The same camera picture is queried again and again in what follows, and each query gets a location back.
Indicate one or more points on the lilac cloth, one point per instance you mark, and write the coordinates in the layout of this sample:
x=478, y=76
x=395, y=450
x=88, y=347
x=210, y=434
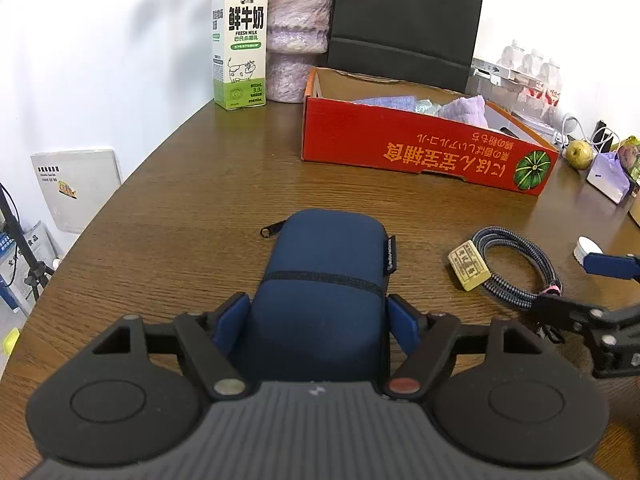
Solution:
x=465, y=110

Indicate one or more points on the blue fabric item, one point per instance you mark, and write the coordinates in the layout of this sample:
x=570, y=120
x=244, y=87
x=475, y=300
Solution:
x=390, y=102

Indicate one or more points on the clear plastic storage container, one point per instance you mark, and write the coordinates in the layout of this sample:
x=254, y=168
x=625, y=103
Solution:
x=505, y=97

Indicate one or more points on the yellow labelled eraser block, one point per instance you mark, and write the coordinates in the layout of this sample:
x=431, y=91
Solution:
x=467, y=267

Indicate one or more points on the teal packet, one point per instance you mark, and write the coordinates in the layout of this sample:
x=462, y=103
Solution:
x=427, y=107

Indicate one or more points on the green apple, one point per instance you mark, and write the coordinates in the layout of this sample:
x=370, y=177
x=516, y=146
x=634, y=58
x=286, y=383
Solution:
x=579, y=154

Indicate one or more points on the black power adapter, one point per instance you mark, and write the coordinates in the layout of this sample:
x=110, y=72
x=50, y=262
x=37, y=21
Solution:
x=602, y=135

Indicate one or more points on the black tripod stand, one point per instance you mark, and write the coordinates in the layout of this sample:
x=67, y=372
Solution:
x=15, y=240

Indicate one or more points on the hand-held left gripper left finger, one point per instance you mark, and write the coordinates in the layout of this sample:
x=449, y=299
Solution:
x=232, y=322

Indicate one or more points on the purple tissue pack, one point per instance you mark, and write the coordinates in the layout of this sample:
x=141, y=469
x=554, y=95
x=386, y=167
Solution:
x=607, y=175

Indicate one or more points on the small white round object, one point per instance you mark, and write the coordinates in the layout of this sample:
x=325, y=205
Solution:
x=586, y=249

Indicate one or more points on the dried flower head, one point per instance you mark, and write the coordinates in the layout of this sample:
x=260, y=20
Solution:
x=629, y=160

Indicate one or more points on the blue printed box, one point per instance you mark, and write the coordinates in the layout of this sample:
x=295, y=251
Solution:
x=45, y=245

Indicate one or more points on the red cardboard box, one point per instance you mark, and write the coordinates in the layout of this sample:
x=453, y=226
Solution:
x=375, y=150

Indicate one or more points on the white square box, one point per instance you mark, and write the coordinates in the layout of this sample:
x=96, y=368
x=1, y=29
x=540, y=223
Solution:
x=75, y=185

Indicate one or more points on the white flat box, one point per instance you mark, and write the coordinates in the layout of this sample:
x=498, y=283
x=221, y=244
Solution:
x=492, y=72

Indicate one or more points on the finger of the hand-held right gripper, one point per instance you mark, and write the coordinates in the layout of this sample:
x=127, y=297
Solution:
x=565, y=310
x=605, y=264

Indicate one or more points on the navy blue zipper pouch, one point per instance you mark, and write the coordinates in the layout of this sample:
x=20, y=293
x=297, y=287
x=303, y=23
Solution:
x=320, y=270

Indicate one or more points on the yellow-green small object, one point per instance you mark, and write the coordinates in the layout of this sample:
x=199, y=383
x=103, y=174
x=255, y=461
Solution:
x=10, y=341

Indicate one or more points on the white and green milk carton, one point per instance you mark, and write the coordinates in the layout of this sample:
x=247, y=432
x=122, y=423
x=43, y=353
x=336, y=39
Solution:
x=240, y=60

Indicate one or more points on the clear water bottle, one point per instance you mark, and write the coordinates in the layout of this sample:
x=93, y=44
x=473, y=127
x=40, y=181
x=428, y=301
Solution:
x=532, y=67
x=514, y=55
x=551, y=82

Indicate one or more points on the black paper bag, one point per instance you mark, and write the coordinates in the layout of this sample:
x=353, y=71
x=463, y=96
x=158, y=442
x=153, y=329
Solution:
x=400, y=20

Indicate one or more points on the lilac fuzzy vase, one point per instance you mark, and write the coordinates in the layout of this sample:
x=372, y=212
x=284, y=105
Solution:
x=295, y=35

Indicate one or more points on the white round charger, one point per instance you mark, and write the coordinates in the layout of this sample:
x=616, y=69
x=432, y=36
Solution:
x=567, y=125

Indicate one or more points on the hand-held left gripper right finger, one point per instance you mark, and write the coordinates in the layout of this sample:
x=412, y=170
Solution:
x=405, y=325

